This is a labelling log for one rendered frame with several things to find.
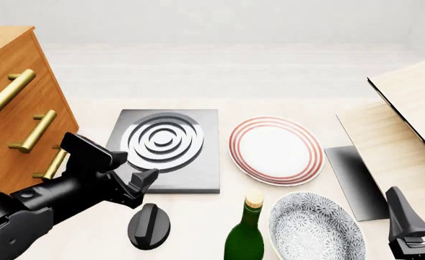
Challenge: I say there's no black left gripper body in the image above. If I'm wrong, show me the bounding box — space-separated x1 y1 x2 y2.
102 165 146 210

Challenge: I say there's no pale wooden box black inside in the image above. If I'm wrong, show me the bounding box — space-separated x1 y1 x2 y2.
323 54 425 225

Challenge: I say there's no patterned grey white bowl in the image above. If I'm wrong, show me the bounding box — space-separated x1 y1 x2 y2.
268 191 367 260

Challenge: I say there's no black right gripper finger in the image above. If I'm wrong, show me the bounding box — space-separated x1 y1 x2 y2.
385 186 425 243

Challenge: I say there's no round black stove knob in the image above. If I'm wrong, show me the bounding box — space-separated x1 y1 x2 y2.
127 202 172 251

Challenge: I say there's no white plate with red rings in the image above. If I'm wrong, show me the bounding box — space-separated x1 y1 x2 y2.
228 116 325 187

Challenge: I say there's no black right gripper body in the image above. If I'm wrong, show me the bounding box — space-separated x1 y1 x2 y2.
388 234 425 260

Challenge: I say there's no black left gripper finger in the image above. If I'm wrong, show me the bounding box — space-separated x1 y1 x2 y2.
107 150 128 171
130 168 160 195

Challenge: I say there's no wooden cabinet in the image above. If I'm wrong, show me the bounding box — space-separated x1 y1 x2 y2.
0 25 80 195

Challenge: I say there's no wooden cabinet drawer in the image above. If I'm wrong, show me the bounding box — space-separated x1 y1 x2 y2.
0 121 80 195
0 30 51 111
0 71 72 158

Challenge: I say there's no flat black stove plate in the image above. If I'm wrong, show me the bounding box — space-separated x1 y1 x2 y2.
105 108 222 195

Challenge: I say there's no green glass bottle with cork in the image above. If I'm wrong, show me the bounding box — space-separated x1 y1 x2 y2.
223 188 266 260

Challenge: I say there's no brass drawer handle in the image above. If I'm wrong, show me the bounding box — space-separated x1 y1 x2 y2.
32 147 69 182
0 68 37 113
8 109 58 155

